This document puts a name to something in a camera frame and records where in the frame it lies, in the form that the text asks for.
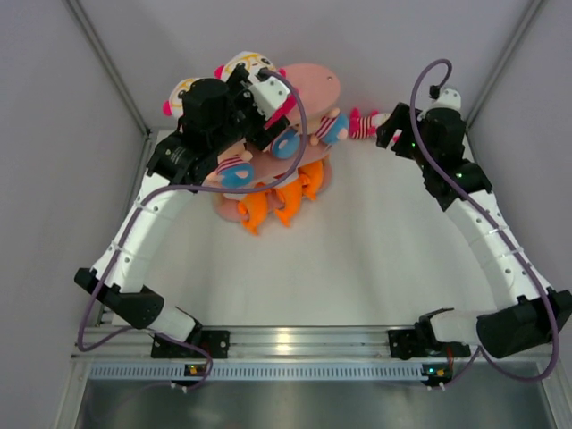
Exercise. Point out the white pink doll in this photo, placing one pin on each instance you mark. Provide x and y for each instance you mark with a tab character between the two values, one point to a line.
252	62
173	106
365	126

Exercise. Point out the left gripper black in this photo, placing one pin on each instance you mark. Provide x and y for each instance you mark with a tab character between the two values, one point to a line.
257	136

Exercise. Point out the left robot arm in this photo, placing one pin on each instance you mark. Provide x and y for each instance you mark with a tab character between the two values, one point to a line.
216	114

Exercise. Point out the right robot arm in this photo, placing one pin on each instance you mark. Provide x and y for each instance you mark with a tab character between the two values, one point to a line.
527	310

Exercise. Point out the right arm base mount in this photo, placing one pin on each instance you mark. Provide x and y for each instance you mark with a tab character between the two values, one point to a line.
411	343

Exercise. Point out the white pink doll on shelf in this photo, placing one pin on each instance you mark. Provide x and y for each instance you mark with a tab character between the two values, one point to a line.
173	106

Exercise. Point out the boy doll on middle shelf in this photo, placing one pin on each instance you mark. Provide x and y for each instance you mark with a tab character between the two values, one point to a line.
234	169

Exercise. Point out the white slotted cable duct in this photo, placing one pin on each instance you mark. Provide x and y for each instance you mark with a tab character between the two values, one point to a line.
180	372

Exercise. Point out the pink three-tier toy shelf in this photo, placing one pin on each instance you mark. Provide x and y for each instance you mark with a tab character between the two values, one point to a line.
319	89

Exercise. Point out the boy doll black hair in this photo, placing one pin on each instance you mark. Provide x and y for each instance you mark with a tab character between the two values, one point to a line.
328	129

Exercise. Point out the aluminium frame rail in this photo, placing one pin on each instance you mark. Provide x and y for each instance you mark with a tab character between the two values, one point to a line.
254	342
104	291

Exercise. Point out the aluminium left frame rail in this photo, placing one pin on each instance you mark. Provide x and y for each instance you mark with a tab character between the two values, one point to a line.
104	291

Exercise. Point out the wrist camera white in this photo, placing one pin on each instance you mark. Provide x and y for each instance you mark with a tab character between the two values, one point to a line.
449	98
272	96

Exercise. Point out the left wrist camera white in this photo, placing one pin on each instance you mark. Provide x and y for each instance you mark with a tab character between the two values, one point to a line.
272	96

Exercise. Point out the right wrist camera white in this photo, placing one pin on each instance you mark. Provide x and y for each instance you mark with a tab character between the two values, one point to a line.
449	98

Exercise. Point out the orange shrimp plush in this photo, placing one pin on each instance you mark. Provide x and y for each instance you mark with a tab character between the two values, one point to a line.
304	183
254	209

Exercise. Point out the white pink doll back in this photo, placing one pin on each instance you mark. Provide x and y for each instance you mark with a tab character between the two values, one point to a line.
365	126

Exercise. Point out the boy doll striped shirt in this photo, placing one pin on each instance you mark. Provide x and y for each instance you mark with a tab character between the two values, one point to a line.
285	145

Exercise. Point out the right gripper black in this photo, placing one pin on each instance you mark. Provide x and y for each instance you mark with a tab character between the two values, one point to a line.
404	118

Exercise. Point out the aluminium front frame rail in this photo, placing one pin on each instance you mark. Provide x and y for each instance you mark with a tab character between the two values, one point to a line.
254	342

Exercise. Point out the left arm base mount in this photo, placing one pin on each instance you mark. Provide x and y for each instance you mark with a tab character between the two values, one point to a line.
192	344

